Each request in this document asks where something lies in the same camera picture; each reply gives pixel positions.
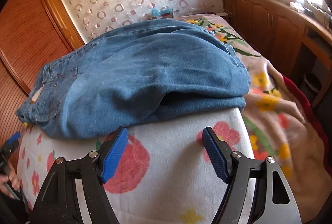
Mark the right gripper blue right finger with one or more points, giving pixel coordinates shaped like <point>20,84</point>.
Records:
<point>219,154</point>

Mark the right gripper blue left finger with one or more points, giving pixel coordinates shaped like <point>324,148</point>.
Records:
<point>111,152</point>

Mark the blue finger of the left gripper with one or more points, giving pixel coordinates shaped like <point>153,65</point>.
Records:
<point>14,138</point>

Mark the blue denim jeans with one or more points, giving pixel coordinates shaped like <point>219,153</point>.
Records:
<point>144,72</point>

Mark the white floral bed sheet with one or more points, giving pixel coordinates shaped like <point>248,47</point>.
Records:
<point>164,175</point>

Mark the pink floral blanket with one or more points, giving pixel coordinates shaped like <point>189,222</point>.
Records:
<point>276,123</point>

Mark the red blanket edge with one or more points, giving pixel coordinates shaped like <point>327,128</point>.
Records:
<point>310,116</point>

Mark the brown louvered wardrobe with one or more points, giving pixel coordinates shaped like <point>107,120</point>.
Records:
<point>33,33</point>

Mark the wooden side cabinet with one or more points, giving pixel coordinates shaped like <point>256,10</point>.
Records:
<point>291,41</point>

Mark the blue item behind bed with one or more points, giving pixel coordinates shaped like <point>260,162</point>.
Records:
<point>161,14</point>

